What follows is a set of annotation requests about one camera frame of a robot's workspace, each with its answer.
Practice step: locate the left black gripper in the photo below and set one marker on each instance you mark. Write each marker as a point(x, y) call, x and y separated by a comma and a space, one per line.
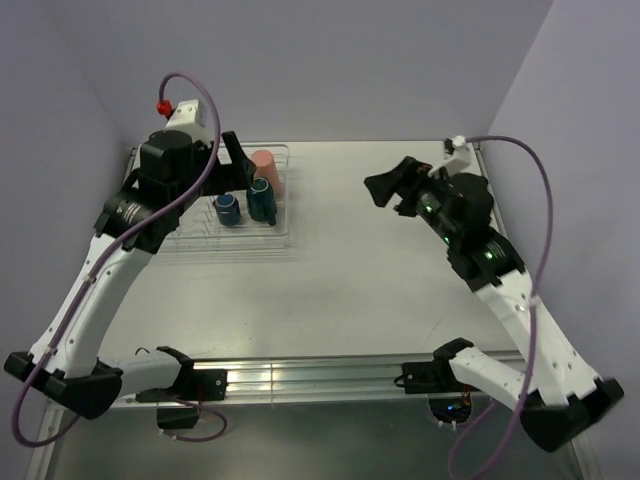
point(235, 176)

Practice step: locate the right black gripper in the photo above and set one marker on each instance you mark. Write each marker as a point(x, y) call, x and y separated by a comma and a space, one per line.
point(406, 179)

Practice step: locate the pink plastic cup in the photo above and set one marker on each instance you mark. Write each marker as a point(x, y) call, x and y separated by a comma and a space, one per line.
point(264, 161)

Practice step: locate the dark green mug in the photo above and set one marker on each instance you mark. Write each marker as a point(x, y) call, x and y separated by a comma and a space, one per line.
point(261, 202)

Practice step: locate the small black mug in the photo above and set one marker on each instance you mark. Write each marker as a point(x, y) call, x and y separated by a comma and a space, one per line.
point(227, 210)

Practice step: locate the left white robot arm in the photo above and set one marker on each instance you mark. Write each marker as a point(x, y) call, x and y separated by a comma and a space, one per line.
point(175, 170)

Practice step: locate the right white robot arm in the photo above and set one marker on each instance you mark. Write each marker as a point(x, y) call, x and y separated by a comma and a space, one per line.
point(493, 270)

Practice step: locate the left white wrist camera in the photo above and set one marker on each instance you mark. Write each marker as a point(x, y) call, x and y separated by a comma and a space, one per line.
point(190, 117)

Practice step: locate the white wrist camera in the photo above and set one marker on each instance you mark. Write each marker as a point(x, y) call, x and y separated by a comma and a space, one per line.
point(190, 117)
point(456, 158)

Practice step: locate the white wire dish rack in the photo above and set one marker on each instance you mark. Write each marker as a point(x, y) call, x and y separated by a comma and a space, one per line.
point(200, 230)

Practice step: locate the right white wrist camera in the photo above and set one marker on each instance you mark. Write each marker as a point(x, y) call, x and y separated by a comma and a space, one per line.
point(456, 158)

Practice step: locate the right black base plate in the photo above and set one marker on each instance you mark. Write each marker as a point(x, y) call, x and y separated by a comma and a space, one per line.
point(419, 378)

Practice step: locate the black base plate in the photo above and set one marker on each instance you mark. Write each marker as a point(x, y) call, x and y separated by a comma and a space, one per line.
point(419, 378)
point(199, 385)

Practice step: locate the aluminium mounting rail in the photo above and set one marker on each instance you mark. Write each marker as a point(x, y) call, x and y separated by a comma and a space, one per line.
point(280, 375)

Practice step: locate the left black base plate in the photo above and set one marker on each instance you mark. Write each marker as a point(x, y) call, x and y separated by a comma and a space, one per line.
point(199, 385)

